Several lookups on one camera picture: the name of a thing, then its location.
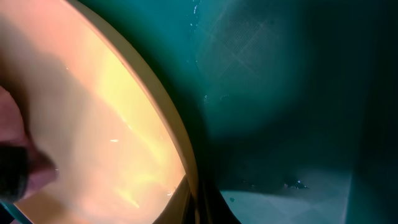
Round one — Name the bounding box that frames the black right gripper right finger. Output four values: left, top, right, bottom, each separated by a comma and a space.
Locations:
198, 180, 241, 224

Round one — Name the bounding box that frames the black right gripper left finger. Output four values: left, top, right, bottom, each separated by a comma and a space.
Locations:
154, 176, 195, 224

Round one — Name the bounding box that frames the large yellow plate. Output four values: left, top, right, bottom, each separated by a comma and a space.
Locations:
1, 0, 200, 223

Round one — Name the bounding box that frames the teal plastic tray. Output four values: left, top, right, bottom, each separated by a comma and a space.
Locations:
77, 0, 398, 224

